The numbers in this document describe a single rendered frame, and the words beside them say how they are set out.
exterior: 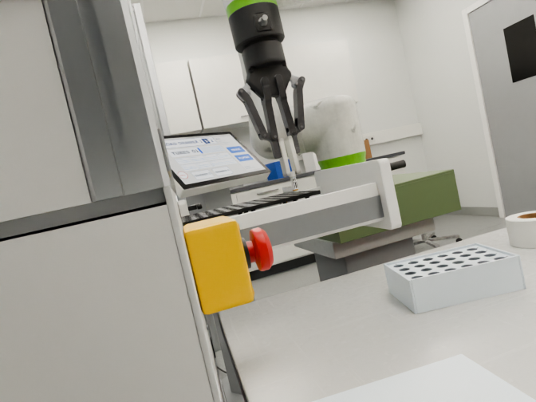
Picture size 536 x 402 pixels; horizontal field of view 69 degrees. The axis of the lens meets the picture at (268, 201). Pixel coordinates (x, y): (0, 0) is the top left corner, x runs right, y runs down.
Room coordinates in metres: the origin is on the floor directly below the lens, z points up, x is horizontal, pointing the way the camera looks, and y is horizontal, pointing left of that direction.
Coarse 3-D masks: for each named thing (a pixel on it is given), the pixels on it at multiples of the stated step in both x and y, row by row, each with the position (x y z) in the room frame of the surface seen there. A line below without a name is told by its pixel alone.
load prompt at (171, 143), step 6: (192, 138) 1.72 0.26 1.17; (198, 138) 1.74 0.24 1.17; (204, 138) 1.77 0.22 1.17; (210, 138) 1.79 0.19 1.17; (168, 144) 1.59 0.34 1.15; (174, 144) 1.61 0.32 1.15; (180, 144) 1.63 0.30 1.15; (186, 144) 1.65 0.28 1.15; (192, 144) 1.68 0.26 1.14; (198, 144) 1.70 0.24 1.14; (204, 144) 1.72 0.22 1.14
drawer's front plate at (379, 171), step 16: (384, 160) 0.59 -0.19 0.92; (320, 176) 0.84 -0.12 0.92; (336, 176) 0.76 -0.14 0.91; (352, 176) 0.69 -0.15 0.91; (368, 176) 0.63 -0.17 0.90; (384, 176) 0.59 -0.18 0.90; (384, 192) 0.59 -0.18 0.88; (384, 208) 0.60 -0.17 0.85; (368, 224) 0.66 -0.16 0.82; (384, 224) 0.61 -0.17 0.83; (400, 224) 0.59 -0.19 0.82
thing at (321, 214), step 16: (336, 192) 0.59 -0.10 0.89; (352, 192) 0.60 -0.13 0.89; (368, 192) 0.60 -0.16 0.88; (272, 208) 0.57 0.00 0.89; (288, 208) 0.58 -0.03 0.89; (304, 208) 0.58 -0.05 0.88; (320, 208) 0.59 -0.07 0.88; (336, 208) 0.59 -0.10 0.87; (352, 208) 0.59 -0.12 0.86; (368, 208) 0.60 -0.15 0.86; (240, 224) 0.56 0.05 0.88; (256, 224) 0.56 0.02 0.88; (272, 224) 0.57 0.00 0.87; (288, 224) 0.57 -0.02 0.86; (304, 224) 0.58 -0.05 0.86; (320, 224) 0.58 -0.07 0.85; (336, 224) 0.59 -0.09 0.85; (352, 224) 0.59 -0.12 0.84; (272, 240) 0.57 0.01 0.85; (288, 240) 0.57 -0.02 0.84; (304, 240) 0.58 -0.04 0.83
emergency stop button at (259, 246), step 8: (256, 232) 0.35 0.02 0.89; (264, 232) 0.35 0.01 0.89; (256, 240) 0.34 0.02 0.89; (264, 240) 0.34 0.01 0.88; (248, 248) 0.35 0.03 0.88; (256, 248) 0.34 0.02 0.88; (264, 248) 0.34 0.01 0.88; (256, 256) 0.35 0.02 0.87; (264, 256) 0.34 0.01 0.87; (272, 256) 0.34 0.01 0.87; (256, 264) 0.36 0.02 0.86; (264, 264) 0.34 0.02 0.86; (272, 264) 0.35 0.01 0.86
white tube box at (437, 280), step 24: (384, 264) 0.49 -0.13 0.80; (408, 264) 0.48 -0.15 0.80; (432, 264) 0.46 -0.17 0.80; (456, 264) 0.44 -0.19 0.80; (480, 264) 0.41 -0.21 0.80; (504, 264) 0.41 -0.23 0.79; (408, 288) 0.41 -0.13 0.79; (432, 288) 0.41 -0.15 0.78; (456, 288) 0.41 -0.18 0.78; (480, 288) 0.41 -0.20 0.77; (504, 288) 0.41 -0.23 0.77
